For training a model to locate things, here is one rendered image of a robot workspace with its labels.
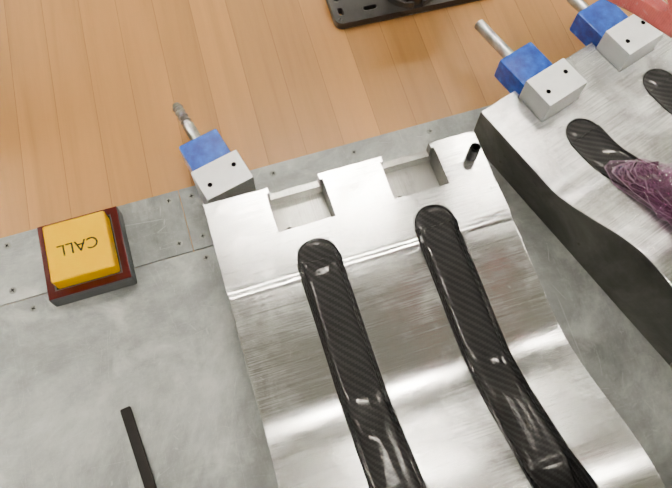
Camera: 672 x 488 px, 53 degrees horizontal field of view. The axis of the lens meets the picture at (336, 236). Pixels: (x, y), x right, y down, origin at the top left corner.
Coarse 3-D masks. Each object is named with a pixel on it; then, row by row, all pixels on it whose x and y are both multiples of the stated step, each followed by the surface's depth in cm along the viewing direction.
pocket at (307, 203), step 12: (276, 192) 62; (288, 192) 62; (300, 192) 62; (312, 192) 63; (324, 192) 62; (276, 204) 63; (288, 204) 63; (300, 204) 63; (312, 204) 63; (324, 204) 63; (276, 216) 62; (288, 216) 62; (300, 216) 62; (312, 216) 62; (324, 216) 62; (288, 228) 62
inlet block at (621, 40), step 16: (576, 0) 73; (576, 16) 72; (592, 16) 71; (608, 16) 71; (624, 16) 71; (576, 32) 73; (592, 32) 71; (608, 32) 69; (624, 32) 69; (640, 32) 69; (656, 32) 69; (608, 48) 70; (624, 48) 68; (640, 48) 68; (624, 64) 69
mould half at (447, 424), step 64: (256, 192) 60; (384, 192) 60; (448, 192) 60; (256, 256) 58; (384, 256) 58; (512, 256) 59; (256, 320) 56; (384, 320) 56; (512, 320) 57; (256, 384) 54; (320, 384) 54; (448, 384) 54; (576, 384) 53; (320, 448) 52; (448, 448) 50; (576, 448) 49; (640, 448) 49
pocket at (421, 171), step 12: (408, 156) 64; (420, 156) 64; (432, 156) 63; (384, 168) 63; (396, 168) 64; (408, 168) 64; (420, 168) 64; (432, 168) 64; (396, 180) 64; (408, 180) 64; (420, 180) 64; (432, 180) 64; (444, 180) 62; (396, 192) 63; (408, 192) 63
